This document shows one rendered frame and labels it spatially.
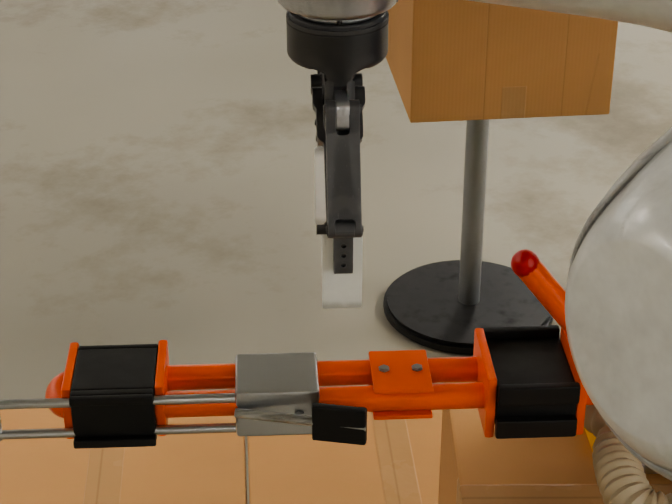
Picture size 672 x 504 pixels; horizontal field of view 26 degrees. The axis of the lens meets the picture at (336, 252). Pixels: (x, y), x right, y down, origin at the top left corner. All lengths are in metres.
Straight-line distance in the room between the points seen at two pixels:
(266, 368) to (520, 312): 2.18
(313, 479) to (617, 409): 1.52
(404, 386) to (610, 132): 3.24
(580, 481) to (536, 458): 0.05
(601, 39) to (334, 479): 1.21
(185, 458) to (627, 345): 1.59
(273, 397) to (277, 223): 2.62
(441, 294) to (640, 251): 2.97
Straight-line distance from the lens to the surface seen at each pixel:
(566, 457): 1.39
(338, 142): 1.04
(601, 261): 0.49
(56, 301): 3.53
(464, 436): 1.41
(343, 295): 1.10
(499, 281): 3.51
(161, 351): 1.25
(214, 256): 3.67
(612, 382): 0.51
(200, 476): 2.02
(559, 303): 1.21
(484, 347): 1.25
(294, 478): 2.01
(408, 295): 3.43
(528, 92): 2.88
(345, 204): 1.04
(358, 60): 1.06
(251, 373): 1.23
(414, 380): 1.23
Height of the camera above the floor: 1.77
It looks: 29 degrees down
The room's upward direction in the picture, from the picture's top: straight up
